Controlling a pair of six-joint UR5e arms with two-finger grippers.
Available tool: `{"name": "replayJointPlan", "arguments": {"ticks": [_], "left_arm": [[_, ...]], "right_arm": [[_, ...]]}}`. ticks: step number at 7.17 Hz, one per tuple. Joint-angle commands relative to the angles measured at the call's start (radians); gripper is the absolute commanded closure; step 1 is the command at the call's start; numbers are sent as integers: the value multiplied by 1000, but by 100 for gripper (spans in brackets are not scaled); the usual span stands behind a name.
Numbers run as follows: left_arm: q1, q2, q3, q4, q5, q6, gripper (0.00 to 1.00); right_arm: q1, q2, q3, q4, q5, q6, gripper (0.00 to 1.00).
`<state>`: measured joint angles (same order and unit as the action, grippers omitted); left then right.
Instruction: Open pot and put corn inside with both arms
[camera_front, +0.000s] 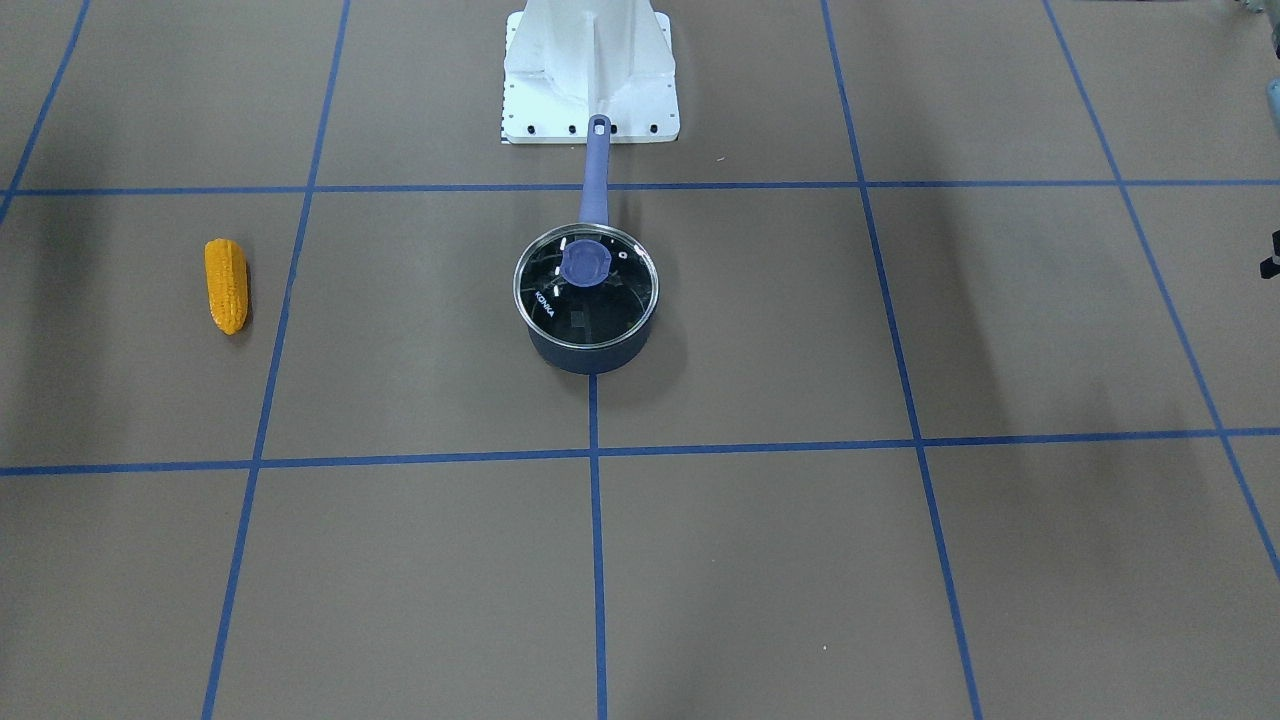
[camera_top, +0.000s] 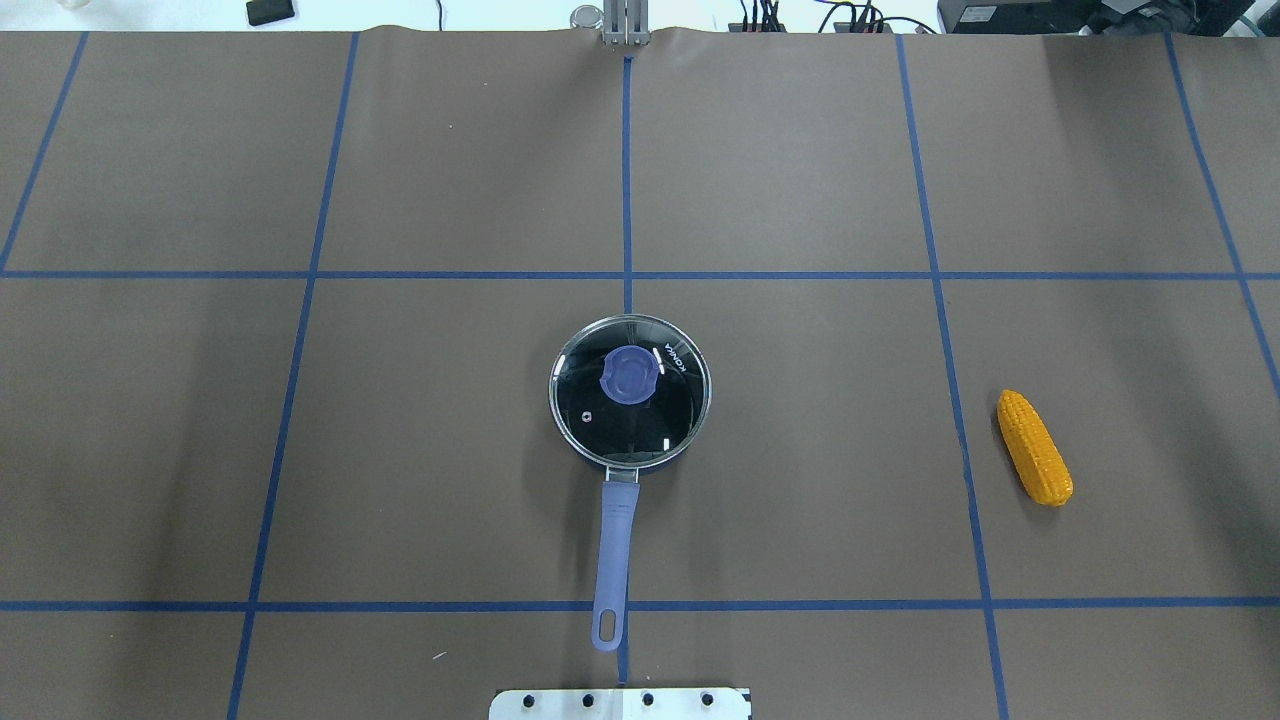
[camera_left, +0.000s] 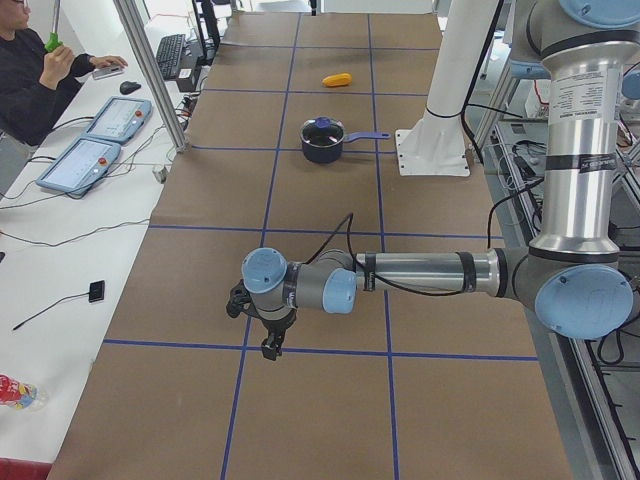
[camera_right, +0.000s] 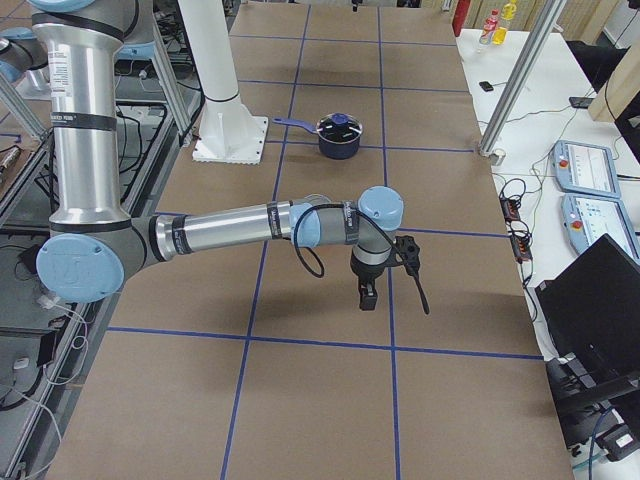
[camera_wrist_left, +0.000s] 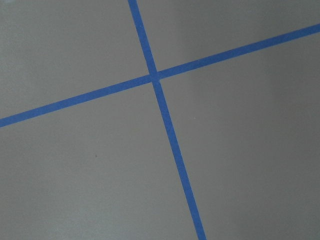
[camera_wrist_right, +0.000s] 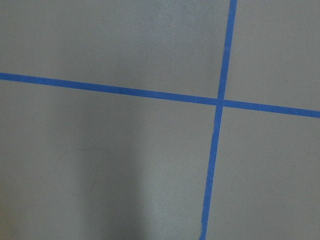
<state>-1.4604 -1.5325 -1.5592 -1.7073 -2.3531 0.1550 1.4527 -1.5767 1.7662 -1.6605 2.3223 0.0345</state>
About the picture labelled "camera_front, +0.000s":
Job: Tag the glass pot lid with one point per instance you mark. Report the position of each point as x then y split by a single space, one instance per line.
586 287

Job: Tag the yellow corn cob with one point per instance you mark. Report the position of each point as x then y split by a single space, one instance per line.
228 285

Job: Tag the dark blue saucepan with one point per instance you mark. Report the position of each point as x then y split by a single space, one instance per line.
593 208

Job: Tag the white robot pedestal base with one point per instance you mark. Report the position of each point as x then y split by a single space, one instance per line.
568 61

